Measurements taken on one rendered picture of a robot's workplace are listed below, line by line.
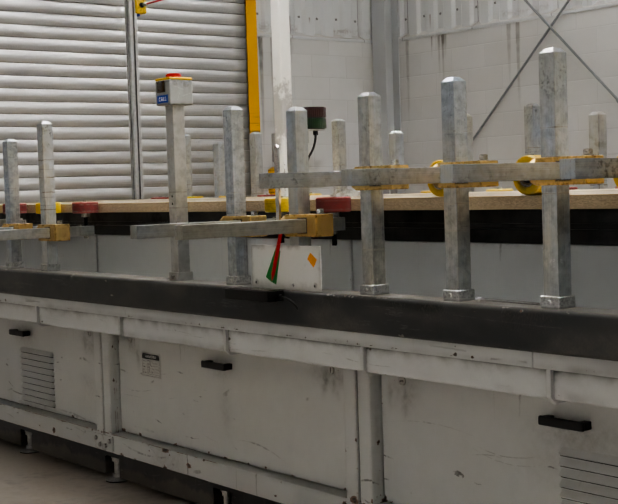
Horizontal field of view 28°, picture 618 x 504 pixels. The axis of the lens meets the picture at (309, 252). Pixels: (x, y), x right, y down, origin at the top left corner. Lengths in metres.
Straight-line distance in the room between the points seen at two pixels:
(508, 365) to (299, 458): 1.05
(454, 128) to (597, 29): 9.04
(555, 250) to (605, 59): 9.14
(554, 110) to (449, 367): 0.58
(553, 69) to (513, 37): 9.82
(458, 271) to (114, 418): 1.89
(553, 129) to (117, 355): 2.14
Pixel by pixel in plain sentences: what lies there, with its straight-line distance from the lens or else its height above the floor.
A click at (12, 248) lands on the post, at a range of 4.11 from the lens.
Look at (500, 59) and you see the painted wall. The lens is 12.19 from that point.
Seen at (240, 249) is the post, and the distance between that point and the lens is 3.02.
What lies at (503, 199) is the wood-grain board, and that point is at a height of 0.89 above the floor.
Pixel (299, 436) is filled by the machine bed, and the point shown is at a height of 0.28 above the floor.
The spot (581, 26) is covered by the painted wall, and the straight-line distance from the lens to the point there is 11.57.
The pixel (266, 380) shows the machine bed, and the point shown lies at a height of 0.42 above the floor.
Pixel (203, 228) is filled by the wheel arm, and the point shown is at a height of 0.85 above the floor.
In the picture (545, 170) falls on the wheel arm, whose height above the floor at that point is 0.95.
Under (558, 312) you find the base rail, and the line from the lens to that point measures 2.25.
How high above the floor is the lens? 0.93
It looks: 3 degrees down
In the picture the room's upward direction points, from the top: 2 degrees counter-clockwise
